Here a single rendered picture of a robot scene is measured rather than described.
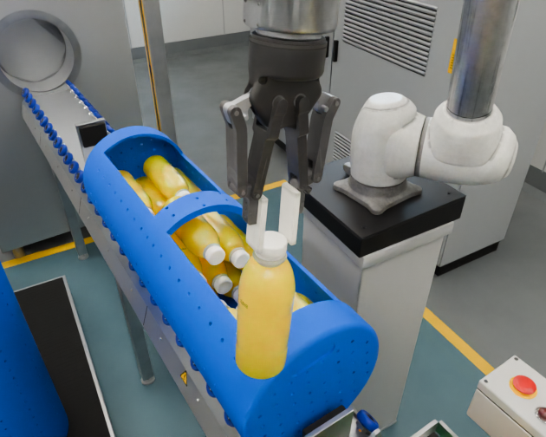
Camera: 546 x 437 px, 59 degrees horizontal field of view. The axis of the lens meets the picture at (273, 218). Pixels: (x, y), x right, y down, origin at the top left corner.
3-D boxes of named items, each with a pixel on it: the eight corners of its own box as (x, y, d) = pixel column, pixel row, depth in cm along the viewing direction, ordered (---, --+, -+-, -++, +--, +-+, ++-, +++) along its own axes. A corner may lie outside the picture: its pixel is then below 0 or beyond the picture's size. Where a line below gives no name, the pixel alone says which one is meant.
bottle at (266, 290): (264, 333, 73) (274, 230, 63) (295, 363, 68) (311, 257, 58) (225, 354, 69) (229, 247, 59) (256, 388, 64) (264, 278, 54)
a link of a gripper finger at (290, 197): (281, 182, 56) (287, 181, 57) (277, 234, 60) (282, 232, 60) (295, 192, 54) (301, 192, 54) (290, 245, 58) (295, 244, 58)
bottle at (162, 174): (159, 180, 141) (186, 211, 129) (138, 173, 136) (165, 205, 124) (171, 159, 140) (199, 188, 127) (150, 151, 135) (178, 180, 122)
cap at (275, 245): (272, 241, 61) (273, 229, 60) (292, 257, 58) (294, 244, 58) (247, 251, 59) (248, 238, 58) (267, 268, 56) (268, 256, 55)
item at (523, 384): (520, 375, 84) (522, 370, 83) (539, 390, 81) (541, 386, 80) (507, 384, 82) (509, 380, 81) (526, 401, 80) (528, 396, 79)
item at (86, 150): (111, 155, 183) (102, 117, 174) (114, 159, 180) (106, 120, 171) (84, 162, 179) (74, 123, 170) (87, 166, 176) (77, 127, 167)
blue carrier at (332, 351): (188, 190, 155) (165, 109, 137) (380, 389, 96) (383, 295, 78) (103, 230, 145) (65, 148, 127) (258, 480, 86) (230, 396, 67)
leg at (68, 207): (87, 252, 281) (59, 156, 245) (90, 257, 277) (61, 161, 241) (76, 256, 279) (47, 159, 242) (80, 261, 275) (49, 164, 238)
